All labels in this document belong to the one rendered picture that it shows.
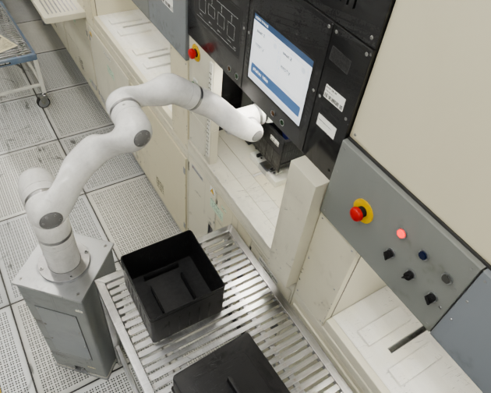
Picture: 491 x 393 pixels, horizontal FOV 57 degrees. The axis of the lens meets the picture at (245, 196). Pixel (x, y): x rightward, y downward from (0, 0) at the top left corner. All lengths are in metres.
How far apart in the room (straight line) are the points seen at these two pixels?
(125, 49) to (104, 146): 1.45
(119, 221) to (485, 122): 2.40
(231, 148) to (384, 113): 1.16
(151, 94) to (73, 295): 0.80
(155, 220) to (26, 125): 1.35
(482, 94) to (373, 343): 0.98
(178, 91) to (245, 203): 0.63
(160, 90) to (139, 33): 1.58
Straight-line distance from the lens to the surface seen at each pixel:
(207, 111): 1.57
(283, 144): 1.81
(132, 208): 3.03
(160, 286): 1.77
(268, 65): 1.39
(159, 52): 2.83
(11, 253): 2.97
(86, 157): 1.50
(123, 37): 2.98
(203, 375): 1.52
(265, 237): 1.79
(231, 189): 1.94
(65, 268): 1.83
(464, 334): 1.16
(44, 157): 3.48
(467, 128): 0.96
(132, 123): 1.42
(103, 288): 1.80
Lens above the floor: 2.28
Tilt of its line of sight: 47 degrees down
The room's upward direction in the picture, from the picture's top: 8 degrees clockwise
